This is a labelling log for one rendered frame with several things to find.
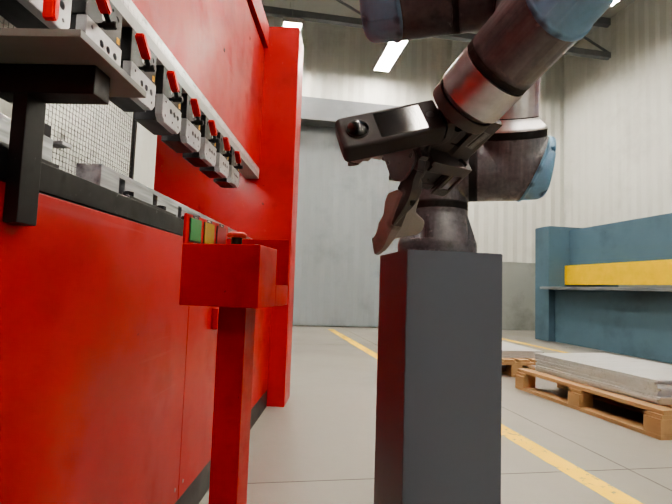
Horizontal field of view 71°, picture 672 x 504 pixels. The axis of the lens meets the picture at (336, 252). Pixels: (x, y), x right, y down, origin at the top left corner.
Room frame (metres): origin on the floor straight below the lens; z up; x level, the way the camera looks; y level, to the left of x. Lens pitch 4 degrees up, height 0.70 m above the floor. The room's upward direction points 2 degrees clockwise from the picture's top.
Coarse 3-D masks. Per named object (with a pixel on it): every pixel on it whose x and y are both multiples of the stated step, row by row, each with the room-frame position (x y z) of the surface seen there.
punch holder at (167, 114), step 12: (156, 72) 1.33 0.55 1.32; (156, 84) 1.33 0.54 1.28; (168, 84) 1.37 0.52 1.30; (156, 96) 1.33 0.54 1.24; (168, 96) 1.38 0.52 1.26; (156, 108) 1.33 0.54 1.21; (168, 108) 1.37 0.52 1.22; (180, 108) 1.48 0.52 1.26; (144, 120) 1.35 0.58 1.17; (156, 120) 1.35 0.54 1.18; (168, 120) 1.38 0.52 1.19; (180, 120) 1.48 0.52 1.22; (156, 132) 1.45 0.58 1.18; (168, 132) 1.45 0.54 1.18
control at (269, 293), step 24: (192, 216) 0.93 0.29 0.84; (264, 240) 1.08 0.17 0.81; (288, 240) 1.07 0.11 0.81; (192, 264) 0.90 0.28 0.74; (216, 264) 0.90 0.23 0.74; (240, 264) 0.89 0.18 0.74; (264, 264) 0.91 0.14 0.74; (288, 264) 1.07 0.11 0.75; (192, 288) 0.90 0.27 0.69; (216, 288) 0.90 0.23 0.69; (240, 288) 0.89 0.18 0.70; (264, 288) 0.91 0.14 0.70
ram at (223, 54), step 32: (160, 0) 1.28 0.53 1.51; (192, 0) 1.53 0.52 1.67; (224, 0) 1.90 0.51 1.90; (160, 32) 1.30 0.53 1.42; (192, 32) 1.55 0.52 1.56; (224, 32) 1.92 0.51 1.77; (256, 32) 2.53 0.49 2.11; (160, 64) 1.33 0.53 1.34; (192, 64) 1.57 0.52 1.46; (224, 64) 1.94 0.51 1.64; (256, 64) 2.57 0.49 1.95; (192, 96) 1.58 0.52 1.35; (224, 96) 1.97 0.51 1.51; (256, 96) 2.61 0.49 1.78; (256, 128) 2.65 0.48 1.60; (256, 160) 2.69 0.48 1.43
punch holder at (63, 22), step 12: (0, 0) 0.77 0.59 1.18; (12, 0) 0.77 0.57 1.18; (24, 0) 0.77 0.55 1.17; (36, 0) 0.78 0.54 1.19; (60, 0) 0.85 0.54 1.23; (0, 12) 0.80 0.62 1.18; (12, 12) 0.80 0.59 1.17; (24, 12) 0.80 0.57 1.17; (36, 12) 0.80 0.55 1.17; (60, 12) 0.85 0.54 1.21; (12, 24) 0.84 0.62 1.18; (24, 24) 0.84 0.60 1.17; (36, 24) 0.84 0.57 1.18; (48, 24) 0.84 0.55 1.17; (60, 24) 0.85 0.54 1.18
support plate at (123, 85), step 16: (0, 32) 0.54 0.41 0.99; (16, 32) 0.54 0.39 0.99; (32, 32) 0.54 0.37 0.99; (48, 32) 0.54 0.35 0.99; (64, 32) 0.53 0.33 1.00; (80, 32) 0.53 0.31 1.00; (0, 48) 0.57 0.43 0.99; (16, 48) 0.57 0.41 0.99; (32, 48) 0.57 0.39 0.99; (48, 48) 0.56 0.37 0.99; (64, 48) 0.56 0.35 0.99; (80, 48) 0.56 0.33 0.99; (96, 48) 0.57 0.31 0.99; (64, 64) 0.61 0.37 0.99; (80, 64) 0.61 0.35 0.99; (96, 64) 0.60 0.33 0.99; (112, 64) 0.61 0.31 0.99; (112, 80) 0.65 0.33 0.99; (128, 80) 0.65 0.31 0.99; (112, 96) 0.71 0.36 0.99; (128, 96) 0.71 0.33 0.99; (144, 96) 0.71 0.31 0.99
